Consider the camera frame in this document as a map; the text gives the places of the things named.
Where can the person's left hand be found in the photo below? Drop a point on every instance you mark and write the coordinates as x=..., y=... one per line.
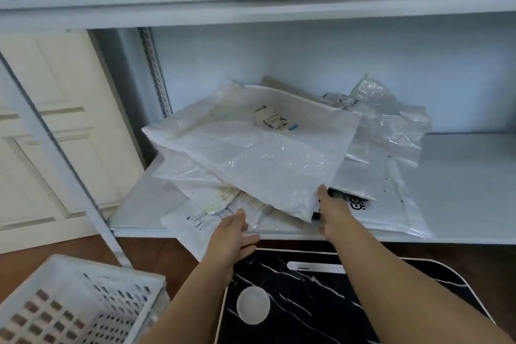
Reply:
x=225, y=243

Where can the person's right hand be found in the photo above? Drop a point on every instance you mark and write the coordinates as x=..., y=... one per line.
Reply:
x=336, y=218

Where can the person's right thumb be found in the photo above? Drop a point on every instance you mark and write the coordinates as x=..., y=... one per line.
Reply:
x=323, y=197

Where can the person's left thumb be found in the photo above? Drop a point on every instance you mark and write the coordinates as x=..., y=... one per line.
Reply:
x=250, y=243

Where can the large white labelled plastic bag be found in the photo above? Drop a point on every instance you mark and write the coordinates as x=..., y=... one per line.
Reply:
x=258, y=154

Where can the person's right forearm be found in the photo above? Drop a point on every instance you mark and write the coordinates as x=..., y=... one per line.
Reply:
x=403, y=287

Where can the person's left forearm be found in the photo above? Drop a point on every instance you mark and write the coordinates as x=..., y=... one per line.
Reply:
x=189, y=303

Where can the small crumpled labelled bag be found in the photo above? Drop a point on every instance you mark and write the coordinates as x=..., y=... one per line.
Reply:
x=252, y=206

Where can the white mailer bag small label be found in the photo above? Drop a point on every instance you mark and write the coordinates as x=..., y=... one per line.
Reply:
x=189, y=227

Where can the black marble pattern folding table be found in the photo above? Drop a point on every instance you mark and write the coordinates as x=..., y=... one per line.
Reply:
x=306, y=303

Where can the crumpled clear plastic bag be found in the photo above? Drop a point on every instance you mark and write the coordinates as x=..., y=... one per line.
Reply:
x=387, y=126

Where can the flat white plastic bag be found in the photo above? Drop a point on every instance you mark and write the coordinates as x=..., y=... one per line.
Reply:
x=181, y=176

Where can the white metal shelf unit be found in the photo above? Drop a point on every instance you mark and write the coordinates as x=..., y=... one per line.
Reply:
x=463, y=190

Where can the white plastic basket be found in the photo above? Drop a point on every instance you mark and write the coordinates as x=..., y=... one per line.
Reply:
x=72, y=303

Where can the white panelled door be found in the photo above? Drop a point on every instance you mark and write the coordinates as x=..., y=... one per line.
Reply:
x=60, y=134

